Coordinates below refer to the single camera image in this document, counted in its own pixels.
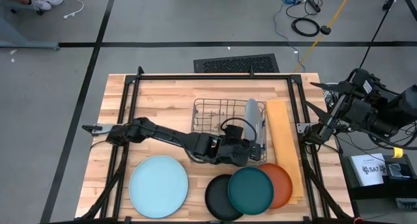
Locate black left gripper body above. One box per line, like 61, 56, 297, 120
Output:
210, 137, 263, 168

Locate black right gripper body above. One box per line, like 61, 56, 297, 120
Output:
319, 81, 367, 139

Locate large grey plate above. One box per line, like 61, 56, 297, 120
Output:
244, 98, 264, 144

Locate small teal plate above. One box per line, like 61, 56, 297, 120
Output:
227, 167, 274, 216

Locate grey wire dish rack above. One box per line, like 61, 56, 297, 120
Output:
191, 98, 268, 165

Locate small black plate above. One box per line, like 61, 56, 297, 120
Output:
204, 174, 245, 221

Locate large light blue plate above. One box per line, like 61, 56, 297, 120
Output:
128, 155, 190, 219

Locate yellow cloth mat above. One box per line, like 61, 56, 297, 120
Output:
265, 100, 306, 205

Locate small orange plate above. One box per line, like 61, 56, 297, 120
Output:
257, 163, 293, 210

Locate white printed booklet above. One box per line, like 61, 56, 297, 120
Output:
350, 152, 388, 188

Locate thin black pole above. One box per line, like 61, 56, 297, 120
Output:
358, 0, 402, 68

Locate black power strip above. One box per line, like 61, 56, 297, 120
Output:
305, 0, 322, 13

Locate black equipment cart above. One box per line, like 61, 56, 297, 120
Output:
341, 154, 417, 210

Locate black floor vent grille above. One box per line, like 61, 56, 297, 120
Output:
193, 53, 280, 74

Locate wooden desk grey legs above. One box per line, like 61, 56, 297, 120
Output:
0, 0, 61, 51

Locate person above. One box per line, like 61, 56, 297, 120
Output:
0, 0, 65, 12

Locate black coiled cable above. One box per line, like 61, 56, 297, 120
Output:
291, 17, 321, 38

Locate black metal table frame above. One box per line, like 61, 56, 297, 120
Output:
78, 66, 352, 224

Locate yellow hanging cord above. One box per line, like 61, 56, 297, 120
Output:
293, 0, 356, 74

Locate white cable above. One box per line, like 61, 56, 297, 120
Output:
62, 0, 85, 20

